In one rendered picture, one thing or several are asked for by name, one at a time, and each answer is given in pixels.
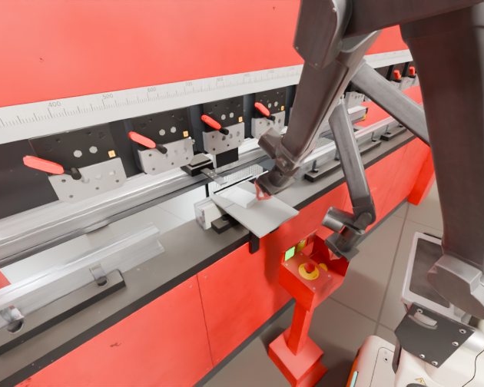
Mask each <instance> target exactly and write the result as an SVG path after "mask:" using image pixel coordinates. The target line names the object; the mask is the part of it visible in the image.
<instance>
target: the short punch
mask: <svg viewBox="0 0 484 387"><path fill-rule="evenodd" d="M238 160H239V155H238V147H236V148H234V149H231V150H227V151H225V152H222V153H219V154H216V155H213V164H214V168H215V173H217V172H220V171H222V170H226V169H227V168H230V167H233V166H235V165H237V161H238Z"/></svg>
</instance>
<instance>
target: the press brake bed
mask: <svg viewBox="0 0 484 387"><path fill-rule="evenodd" d="M429 150H430V147H429V146H428V145H427V144H424V142H423V141H421V140H420V139H419V138H418V137H417V138H416V139H414V140H412V141H410V142H409V143H408V144H406V145H404V146H402V147H401V148H400V149H398V150H396V151H394V152H392V153H391V154H390V155H388V156H386V157H384V158H383V159H382V160H380V161H378V162H376V163H375V164H374V165H372V166H370V167H368V168H367V169H365V174H366V178H367V182H368V184H369V187H370V189H372V188H374V187H377V190H376V194H375V196H374V197H373V202H374V204H375V208H376V221H375V222H374V223H373V224H372V225H369V226H368V227H367V228H366V232H365V233H364V234H363V236H362V237H361V238H360V239H359V240H358V242H357V243H356V244H355V245H354V246H355V247H357V246H358V245H359V244H360V243H361V242H363V241H364V240H365V239H366V238H367V237H368V236H369V235H370V234H371V233H372V232H373V231H374V230H375V229H376V228H377V227H379V226H380V225H381V224H382V223H383V222H384V221H385V220H387V219H388V218H389V217H390V216H391V215H392V214H393V213H394V212H396V211H397V210H398V209H399V208H400V207H401V206H402V205H403V204H404V203H405V202H406V201H407V199H408V197H409V194H410V193H411V191H412V189H413V186H414V184H415V182H416V179H417V177H418V176H419V172H420V171H421V169H422V167H423V164H424V162H425V160H426V157H427V155H428V153H429ZM330 207H335V208H338V209H341V210H344V211H348V212H350V213H352V214H353V209H352V204H351V201H350V195H349V191H348V189H347V185H346V182H344V183H343V184H341V185H339V186H338V187H336V188H335V189H333V190H331V191H330V192H328V193H326V194H325V195H323V196H322V197H320V198H319V199H317V200H315V201H314V202H312V203H310V204H309V205H307V206H305V207H304V208H303V209H301V210H299V214H297V215H296V216H295V217H293V218H291V219H290V220H288V221H287V222H285V223H283V224H282V225H280V226H279V229H278V230H276V231H275V232H273V233H268V234H266V235H264V236H262V237H261V238H260V249H259V250H258V251H257V252H256V253H254V254H251V253H250V252H249V242H247V243H245V244H244V245H243V246H241V247H239V248H238V249H236V250H235V251H233V252H231V253H229V254H228V255H226V256H225V257H223V258H222V259H220V260H218V261H217V262H215V263H213V264H212V265H210V266H209V267H207V268H206V269H204V270H202V271H200V272H199V273H197V274H196V275H194V276H192V277H191V278H190V279H187V280H186V281H184V282H183V283H181V284H180V285H178V286H176V287H174V288H173V289H171V290H170V291H168V292H166V293H165V294H164V295H162V296H160V297H158V298H157V299H155V300H154V301H152V302H150V303H148V304H147V305H146V306H144V307H142V308H140V309H139V310H138V311H136V312H134V313H132V314H131V315H129V316H128V317H126V318H124V319H123V320H121V321H120V322H118V323H116V324H115V325H113V326H112V327H110V328H108V329H106V330H105V331H104V332H102V333H100V334H99V335H97V336H96V337H94V338H92V339H90V340H89V341H87V342H86V343H84V344H83V345H81V346H79V347H78V348H76V349H74V350H73V351H71V352H69V353H68V354H67V355H65V356H63V357H61V358H60V359H58V360H57V361H55V362H53V363H52V364H51V365H48V366H47V367H45V368H43V369H42V370H41V371H39V372H37V373H35V374H34V375H32V376H31V377H29V378H27V379H26V380H25V381H23V382H21V383H19V384H18V385H16V386H15V387H203V386H204V385H205V384H206V383H207V382H208V381H209V380H210V379H212V378H213V377H214V376H215V375H216V374H217V373H218V372H219V371H220V370H222V368H223V367H225V365H226V364H228V363H229V362H230V361H231V360H232V359H233V358H234V357H235V356H237V355H238V354H239V353H240V352H241V351H242V350H243V349H245V348H246V347H247V346H248V345H249V344H250V343H251V342H252V341H254V340H255V339H256V338H257V337H258V336H259V335H260V334H261V333H262V332H263V331H264V330H265V329H266V328H267V327H268V326H270V325H271V324H272V323H273V322H274V321H275V320H276V319H278V318H279V317H280V316H281V315H282V314H283V313H284V312H285V311H287V310H288V309H289V308H290V307H291V306H292V305H293V304H294V303H295V302H296V300H295V299H294V298H293V297H292V296H291V295H290V294H289V293H288V292H287V291H286V290H285V289H284V288H283V287H282V286H281V285H280V284H279V275H280V264H281V255H282V252H283V251H284V250H286V249H287V248H289V247H290V246H292V245H294V244H295V243H296V242H298V241H299V240H301V239H303V238H304V237H306V236H307V235H309V234H310V233H312V232H313V231H314V230H316V229H318V233H317V236H319V237H321V238H322V239H324V240H325V239H326V238H327V237H328V236H329V235H331V234H332V233H334V231H332V230H330V229H328V228H326V227H324V226H322V225H321V223H322V220H323V218H324V217H325V214H326V213H327V211H328V210H329V208H330Z"/></svg>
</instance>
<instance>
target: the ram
mask: <svg viewBox="0 0 484 387"><path fill-rule="evenodd" d="M299 7H300V0H0V108H5V107H11V106H16V105H22V104H32V103H38V102H43V101H53V100H59V99H65V98H75V97H81V96H86V95H92V94H102V93H108V92H113V91H123V90H129V89H135V88H145V87H150V86H156V85H162V84H172V83H178V82H183V81H193V80H199V79H205V78H215V77H220V76H226V75H232V74H242V73H247V72H253V71H263V70H269V69H275V68H285V67H290V66H296V65H303V63H304V60H303V59H302V58H301V57H300V56H299V55H298V53H297V52H296V51H295V49H294V48H293V38H294V34H295V29H296V24H297V16H298V12H299ZM403 50H409V48H408V46H407V45H406V44H405V43H404V42H403V40H402V36H401V33H400V29H399V25H396V26H393V27H389V28H384V29H383V31H382V32H381V34H380V36H379V37H378V39H377V40H376V41H375V42H374V44H373V45H372V46H371V48H370V49H369V50H368V51H367V53H366V54H365V55H364V56H366V55H376V54H382V53H387V52H393V51H403ZM299 80H300V75H295V76H290V77H285V78H278V79H273V80H268V81H260V82H255V83H251V84H242V85H238V86H233V87H229V88H221V89H216V90H211V91H203V92H198V93H193V94H186V95H181V96H176V97H172V98H163V99H159V100H154V101H145V102H141V103H136V104H129V105H124V106H119V107H111V108H106V109H101V110H96V111H89V112H84V113H80V114H71V115H66V116H62V117H53V118H49V119H44V120H40V121H32V122H27V123H22V124H14V125H9V126H4V127H0V144H4V143H8V142H12V141H19V140H23V139H27V138H31V137H38V136H42V135H46V134H53V133H58V132H62V131H68V130H72V129H76V128H80V127H87V126H91V125H96V124H103V123H107V122H111V121H117V120H121V119H125V118H130V117H137V116H141V115H145V114H152V113H156V112H160V111H167V110H170V109H175V108H182V107H186V106H190V105H194V104H201V103H205V102H209V101H216V100H220V99H224V98H231V97H235V96H239V95H243V94H250V93H254V92H258V91H265V90H270V89H274V88H280V87H284V86H288V85H292V84H299Z"/></svg>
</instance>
